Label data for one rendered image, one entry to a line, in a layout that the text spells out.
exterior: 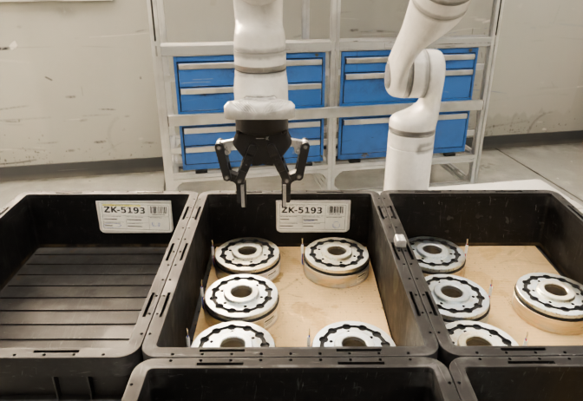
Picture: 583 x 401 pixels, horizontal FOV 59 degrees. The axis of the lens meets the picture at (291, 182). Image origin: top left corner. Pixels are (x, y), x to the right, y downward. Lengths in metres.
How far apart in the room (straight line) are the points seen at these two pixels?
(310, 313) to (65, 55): 2.87
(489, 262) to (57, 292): 0.68
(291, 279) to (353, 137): 1.95
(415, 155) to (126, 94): 2.60
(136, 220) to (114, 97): 2.56
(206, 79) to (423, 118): 1.63
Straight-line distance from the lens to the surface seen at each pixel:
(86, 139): 3.54
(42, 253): 0.98
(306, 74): 2.57
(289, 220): 0.88
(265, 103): 0.66
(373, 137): 2.75
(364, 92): 2.67
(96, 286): 0.86
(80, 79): 3.45
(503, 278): 0.89
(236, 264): 0.80
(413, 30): 0.91
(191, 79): 2.51
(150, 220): 0.91
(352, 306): 0.77
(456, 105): 2.85
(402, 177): 1.06
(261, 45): 0.68
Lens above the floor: 1.29
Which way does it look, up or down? 23 degrees down
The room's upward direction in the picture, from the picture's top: straight up
